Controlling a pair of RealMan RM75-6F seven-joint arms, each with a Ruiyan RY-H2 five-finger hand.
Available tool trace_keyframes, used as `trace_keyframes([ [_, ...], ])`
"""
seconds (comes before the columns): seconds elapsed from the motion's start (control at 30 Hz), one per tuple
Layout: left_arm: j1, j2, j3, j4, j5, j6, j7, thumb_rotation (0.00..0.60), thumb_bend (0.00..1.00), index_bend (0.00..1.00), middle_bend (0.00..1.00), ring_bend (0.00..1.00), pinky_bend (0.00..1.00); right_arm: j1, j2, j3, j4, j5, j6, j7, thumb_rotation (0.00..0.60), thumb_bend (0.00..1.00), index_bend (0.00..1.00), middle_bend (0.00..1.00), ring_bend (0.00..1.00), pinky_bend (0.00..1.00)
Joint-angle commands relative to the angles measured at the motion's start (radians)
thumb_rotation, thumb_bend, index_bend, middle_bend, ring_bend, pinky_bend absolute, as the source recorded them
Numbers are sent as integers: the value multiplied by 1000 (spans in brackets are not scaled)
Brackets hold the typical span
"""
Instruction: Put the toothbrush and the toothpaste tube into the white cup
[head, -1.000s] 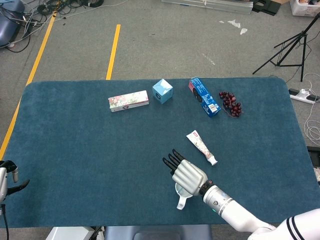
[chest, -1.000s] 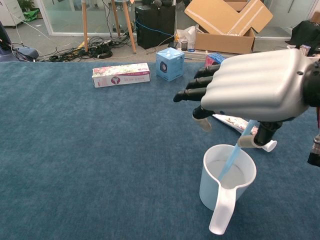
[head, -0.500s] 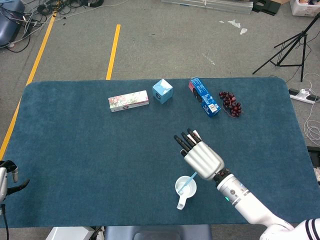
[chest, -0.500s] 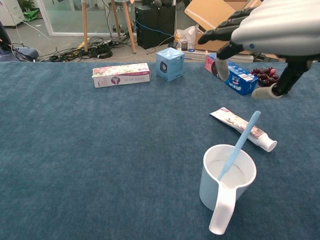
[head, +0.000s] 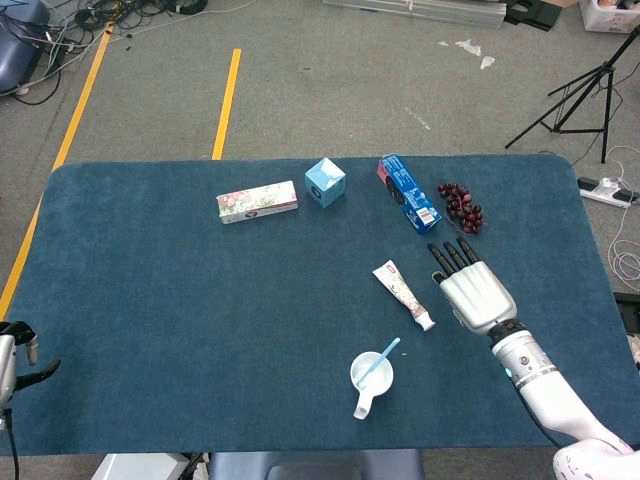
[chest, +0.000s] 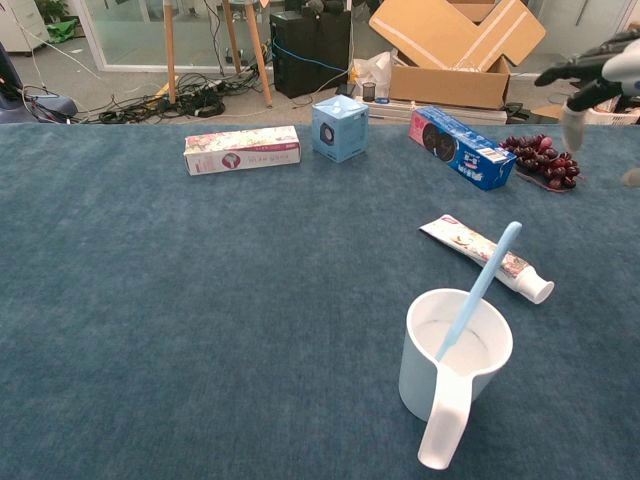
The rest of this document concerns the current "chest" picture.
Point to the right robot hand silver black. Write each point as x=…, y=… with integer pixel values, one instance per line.
x=620, y=65

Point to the light blue toothbrush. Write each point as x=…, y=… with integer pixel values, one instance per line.
x=492, y=265

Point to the floral toothpaste tube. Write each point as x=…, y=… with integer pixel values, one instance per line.
x=452, y=235

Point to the open brown cardboard box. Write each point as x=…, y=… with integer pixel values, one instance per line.
x=450, y=87

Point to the blue rectangular package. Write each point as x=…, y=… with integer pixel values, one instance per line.
x=465, y=150

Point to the tilted taped cardboard box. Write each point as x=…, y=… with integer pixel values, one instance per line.
x=435, y=30

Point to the black mesh pen holder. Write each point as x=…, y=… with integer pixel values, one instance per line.
x=369, y=92

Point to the light blue cube box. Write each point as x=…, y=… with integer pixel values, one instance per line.
x=340, y=130

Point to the floral rectangular box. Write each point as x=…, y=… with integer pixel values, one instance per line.
x=240, y=150

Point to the white plastic basket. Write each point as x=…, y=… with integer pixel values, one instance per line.
x=600, y=118

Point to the flat cardboard piece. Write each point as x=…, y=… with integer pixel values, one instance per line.
x=550, y=114

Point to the red grape bunch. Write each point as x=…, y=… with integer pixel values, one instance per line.
x=530, y=150

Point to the white plastic bag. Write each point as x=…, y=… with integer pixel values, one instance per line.
x=372, y=67

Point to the black computer tower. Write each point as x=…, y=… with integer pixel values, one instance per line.
x=310, y=55

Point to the wooden easel leg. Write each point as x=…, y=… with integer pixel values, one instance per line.
x=170, y=50
x=231, y=35
x=257, y=55

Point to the blue table mat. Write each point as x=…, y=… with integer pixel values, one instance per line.
x=125, y=300

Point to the green bag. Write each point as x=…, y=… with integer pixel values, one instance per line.
x=62, y=30

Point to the dark blue machine base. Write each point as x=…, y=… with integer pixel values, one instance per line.
x=45, y=107

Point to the white cabinet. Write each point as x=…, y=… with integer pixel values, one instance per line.
x=20, y=25

